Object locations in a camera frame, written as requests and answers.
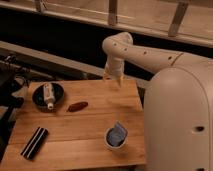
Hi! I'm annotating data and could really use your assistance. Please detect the black equipment with cables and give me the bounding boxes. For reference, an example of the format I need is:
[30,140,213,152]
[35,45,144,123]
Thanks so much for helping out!
[0,53,29,161]

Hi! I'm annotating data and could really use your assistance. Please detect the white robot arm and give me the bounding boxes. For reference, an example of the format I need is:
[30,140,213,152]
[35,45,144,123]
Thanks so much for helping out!
[102,32,213,171]

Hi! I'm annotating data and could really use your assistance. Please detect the black white striped block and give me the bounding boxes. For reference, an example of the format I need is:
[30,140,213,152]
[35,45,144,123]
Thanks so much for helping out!
[21,127,48,160]

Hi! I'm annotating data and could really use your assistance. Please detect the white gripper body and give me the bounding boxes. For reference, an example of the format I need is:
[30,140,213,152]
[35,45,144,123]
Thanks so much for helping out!
[104,57,124,79]

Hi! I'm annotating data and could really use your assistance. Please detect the brown sausage-shaped object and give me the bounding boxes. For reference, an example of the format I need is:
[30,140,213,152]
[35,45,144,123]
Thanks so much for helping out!
[67,101,88,112]

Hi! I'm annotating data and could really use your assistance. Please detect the black round bowl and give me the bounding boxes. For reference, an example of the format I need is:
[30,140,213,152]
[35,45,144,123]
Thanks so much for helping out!
[32,82,64,110]

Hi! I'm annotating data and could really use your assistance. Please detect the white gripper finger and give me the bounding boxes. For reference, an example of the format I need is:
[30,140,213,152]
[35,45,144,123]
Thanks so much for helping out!
[116,77,124,88]
[103,71,111,81]

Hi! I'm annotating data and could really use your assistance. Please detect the white tube in bowl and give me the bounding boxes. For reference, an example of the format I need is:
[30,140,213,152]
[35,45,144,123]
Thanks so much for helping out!
[43,83,55,110]

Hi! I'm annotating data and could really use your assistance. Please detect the metal railing frame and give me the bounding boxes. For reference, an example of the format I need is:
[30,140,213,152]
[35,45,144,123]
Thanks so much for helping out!
[0,0,213,48]

